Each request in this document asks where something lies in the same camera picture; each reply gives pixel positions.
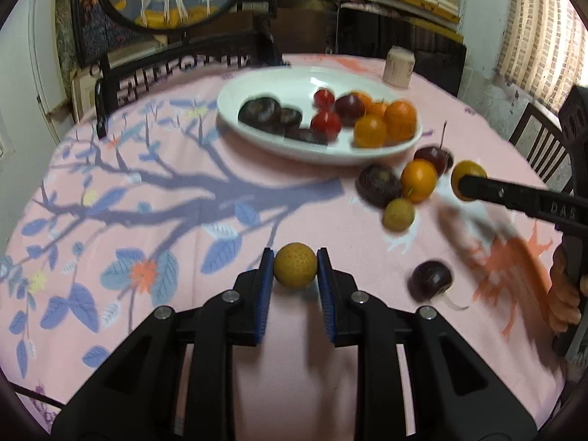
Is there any person's right hand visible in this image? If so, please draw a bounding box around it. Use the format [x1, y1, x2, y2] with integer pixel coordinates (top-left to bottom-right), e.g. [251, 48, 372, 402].
[546, 244, 583, 336]

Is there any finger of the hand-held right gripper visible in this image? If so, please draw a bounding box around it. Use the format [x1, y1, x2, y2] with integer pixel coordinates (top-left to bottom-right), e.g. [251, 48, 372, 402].
[459, 173, 580, 227]

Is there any greenish-yellow mandarin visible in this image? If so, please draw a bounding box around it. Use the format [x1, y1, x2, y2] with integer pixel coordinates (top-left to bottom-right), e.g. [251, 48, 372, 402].
[451, 160, 488, 202]

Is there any dark red plum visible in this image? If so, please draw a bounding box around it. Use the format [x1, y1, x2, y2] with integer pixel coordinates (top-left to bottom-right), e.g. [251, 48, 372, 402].
[334, 93, 367, 128]

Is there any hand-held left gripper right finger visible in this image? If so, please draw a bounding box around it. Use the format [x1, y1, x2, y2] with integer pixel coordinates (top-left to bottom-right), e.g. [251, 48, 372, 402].
[316, 247, 539, 441]

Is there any stack of yellow flat boxes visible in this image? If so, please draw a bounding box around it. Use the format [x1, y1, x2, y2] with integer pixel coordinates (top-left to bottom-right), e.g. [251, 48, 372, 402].
[372, 0, 462, 33]

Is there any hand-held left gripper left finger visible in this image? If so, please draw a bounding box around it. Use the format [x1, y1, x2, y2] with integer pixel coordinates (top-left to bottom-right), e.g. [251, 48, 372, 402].
[50, 248, 276, 441]

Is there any dark wooden cabinet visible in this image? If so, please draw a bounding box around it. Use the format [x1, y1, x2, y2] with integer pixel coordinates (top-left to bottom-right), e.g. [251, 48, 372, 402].
[335, 2, 467, 97]

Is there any yellow-brown longan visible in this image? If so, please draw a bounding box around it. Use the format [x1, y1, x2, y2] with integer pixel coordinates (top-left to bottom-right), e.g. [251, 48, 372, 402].
[274, 242, 319, 290]
[383, 197, 416, 233]

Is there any white oval plate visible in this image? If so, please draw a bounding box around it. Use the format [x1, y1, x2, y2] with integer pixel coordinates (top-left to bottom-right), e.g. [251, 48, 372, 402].
[217, 65, 423, 166]

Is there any white cylindrical jar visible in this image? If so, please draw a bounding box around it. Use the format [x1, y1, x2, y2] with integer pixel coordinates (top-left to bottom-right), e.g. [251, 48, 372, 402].
[383, 46, 415, 88]

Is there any pink printed tablecloth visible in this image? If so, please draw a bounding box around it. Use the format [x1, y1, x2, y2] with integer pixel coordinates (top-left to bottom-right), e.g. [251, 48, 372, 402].
[0, 53, 580, 441]

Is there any yellow-orange mandarin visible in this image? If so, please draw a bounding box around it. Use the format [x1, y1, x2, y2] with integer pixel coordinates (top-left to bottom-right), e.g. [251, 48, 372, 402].
[401, 158, 438, 204]

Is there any large dark water chestnut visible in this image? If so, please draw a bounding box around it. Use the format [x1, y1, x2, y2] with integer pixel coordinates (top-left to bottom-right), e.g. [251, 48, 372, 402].
[237, 96, 282, 135]

